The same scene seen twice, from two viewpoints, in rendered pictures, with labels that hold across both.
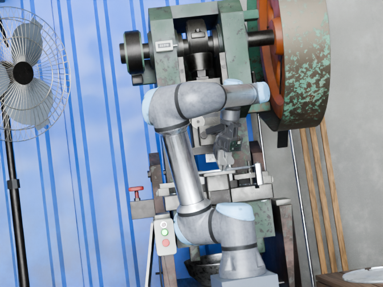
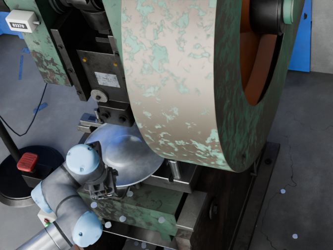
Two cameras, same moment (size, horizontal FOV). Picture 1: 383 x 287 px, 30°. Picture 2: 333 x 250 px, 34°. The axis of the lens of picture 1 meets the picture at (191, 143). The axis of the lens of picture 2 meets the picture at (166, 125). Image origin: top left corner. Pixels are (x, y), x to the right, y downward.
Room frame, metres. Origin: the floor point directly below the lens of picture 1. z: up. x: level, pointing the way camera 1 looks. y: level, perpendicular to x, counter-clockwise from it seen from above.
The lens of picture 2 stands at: (2.09, -0.89, 2.12)
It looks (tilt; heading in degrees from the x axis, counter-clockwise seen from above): 47 degrees down; 36
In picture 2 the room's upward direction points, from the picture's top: 15 degrees counter-clockwise
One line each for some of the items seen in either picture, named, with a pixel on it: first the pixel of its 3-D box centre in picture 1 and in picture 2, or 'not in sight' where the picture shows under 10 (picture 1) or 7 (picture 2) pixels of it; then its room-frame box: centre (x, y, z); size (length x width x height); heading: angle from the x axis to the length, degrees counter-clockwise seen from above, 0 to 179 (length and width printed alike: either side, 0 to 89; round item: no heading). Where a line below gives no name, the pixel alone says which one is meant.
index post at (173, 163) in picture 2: (258, 173); (175, 165); (2.96, -0.26, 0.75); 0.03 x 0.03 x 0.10; 4
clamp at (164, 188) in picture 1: (174, 181); (97, 118); (3.06, 0.09, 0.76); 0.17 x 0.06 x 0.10; 94
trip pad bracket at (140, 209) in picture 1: (144, 222); (45, 185); (2.82, 0.22, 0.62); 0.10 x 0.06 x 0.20; 94
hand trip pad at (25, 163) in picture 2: (137, 196); (30, 166); (2.82, 0.24, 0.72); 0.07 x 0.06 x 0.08; 4
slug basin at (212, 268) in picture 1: (224, 269); not in sight; (3.07, -0.08, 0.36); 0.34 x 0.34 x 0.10
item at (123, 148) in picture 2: (215, 171); (123, 150); (2.95, -0.08, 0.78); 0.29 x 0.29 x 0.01
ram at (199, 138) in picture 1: (206, 111); (115, 76); (3.03, -0.08, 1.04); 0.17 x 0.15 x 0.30; 4
